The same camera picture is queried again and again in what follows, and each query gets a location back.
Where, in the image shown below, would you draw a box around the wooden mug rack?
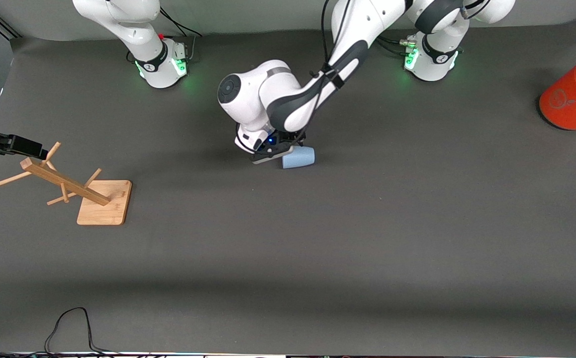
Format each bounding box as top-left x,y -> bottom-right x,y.
0,142 -> 133,226

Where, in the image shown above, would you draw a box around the black cables at left base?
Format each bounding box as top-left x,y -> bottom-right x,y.
377,34 -> 418,56

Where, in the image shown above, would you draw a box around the light blue cup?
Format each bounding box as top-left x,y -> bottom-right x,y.
282,147 -> 315,170

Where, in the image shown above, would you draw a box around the black cables at base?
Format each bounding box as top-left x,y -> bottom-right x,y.
159,7 -> 202,63
377,34 -> 418,56

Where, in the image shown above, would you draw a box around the black cables at right base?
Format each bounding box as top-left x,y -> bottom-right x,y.
159,7 -> 202,63

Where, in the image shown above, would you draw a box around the orange cylindrical can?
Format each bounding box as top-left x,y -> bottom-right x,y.
539,49 -> 576,131

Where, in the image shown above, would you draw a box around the dark grey table mat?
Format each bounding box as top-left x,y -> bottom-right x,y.
0,20 -> 576,356

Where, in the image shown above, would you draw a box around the black looped cable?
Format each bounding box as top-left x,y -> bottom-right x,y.
44,307 -> 119,356

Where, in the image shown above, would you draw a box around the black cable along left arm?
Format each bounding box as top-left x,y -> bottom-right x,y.
295,0 -> 353,145

